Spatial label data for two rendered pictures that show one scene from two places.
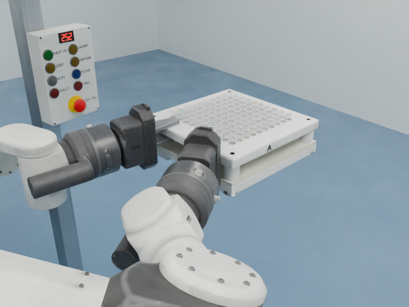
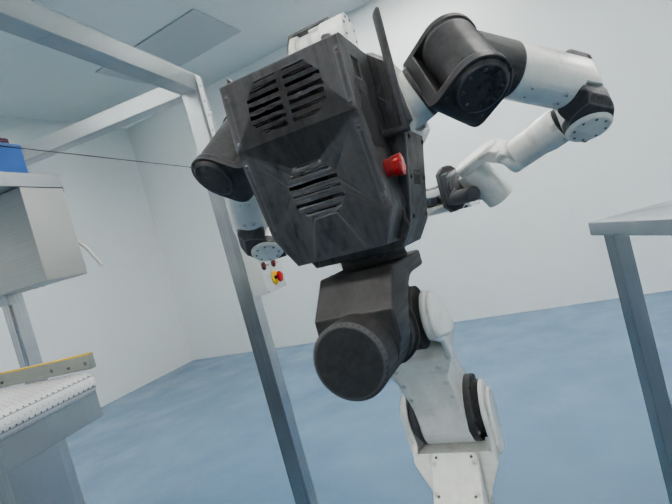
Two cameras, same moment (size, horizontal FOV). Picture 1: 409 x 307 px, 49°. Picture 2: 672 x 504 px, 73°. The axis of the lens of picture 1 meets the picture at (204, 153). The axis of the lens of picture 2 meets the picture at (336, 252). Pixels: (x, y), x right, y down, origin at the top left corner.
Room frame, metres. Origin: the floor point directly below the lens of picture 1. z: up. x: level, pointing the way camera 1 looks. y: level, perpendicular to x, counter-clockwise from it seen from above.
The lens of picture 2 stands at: (-0.36, 0.79, 1.03)
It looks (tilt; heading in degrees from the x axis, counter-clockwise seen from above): 2 degrees down; 338
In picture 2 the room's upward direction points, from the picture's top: 15 degrees counter-clockwise
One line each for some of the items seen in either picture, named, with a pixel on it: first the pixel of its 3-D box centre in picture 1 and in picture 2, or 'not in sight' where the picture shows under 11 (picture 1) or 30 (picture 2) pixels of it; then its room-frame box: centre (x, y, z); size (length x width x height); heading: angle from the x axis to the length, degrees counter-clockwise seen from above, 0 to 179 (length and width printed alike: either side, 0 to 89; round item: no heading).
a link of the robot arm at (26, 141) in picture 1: (24, 156); not in sight; (0.65, 0.30, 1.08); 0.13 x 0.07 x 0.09; 61
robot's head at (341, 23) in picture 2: not in sight; (326, 50); (0.37, 0.40, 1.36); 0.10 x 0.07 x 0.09; 43
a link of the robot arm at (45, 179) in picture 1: (59, 170); not in sight; (0.64, 0.24, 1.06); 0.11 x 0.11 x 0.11; 35
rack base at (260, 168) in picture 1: (229, 144); (435, 210); (0.81, -0.05, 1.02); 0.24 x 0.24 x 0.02; 43
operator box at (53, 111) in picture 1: (65, 74); (261, 256); (1.27, 0.40, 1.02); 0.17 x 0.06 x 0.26; 140
